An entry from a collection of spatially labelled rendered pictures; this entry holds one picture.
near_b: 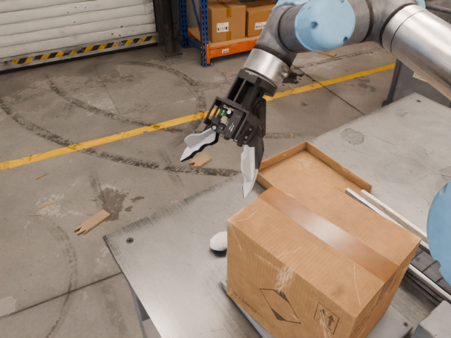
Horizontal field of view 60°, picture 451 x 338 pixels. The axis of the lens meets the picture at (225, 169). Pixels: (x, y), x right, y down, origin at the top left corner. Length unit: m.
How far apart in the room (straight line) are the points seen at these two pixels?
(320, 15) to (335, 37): 0.04
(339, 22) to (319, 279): 0.42
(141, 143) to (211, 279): 2.01
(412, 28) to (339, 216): 0.39
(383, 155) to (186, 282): 0.87
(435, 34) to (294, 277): 0.45
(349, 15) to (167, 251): 0.78
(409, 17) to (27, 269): 2.10
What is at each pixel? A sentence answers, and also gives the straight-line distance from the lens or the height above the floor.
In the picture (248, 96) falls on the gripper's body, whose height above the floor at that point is 1.37.
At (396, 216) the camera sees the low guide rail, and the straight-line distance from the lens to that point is 1.19.
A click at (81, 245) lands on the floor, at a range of 2.34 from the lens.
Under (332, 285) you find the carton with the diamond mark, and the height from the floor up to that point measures 1.12.
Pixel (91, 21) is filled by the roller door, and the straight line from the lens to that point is 4.32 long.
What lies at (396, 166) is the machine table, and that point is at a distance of 1.51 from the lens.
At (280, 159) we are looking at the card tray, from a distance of 1.41.
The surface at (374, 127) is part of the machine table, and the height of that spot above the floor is 0.83.
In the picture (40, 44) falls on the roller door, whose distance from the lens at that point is 4.33.
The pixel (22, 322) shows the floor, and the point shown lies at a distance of 2.16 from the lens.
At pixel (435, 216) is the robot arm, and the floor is 1.44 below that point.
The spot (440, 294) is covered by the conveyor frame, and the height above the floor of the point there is 0.87.
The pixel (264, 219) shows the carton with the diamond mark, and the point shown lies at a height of 1.12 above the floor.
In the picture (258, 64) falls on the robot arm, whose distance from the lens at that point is 0.69.
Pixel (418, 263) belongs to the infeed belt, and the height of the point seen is 0.88.
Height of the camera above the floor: 1.71
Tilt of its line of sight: 40 degrees down
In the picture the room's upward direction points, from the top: straight up
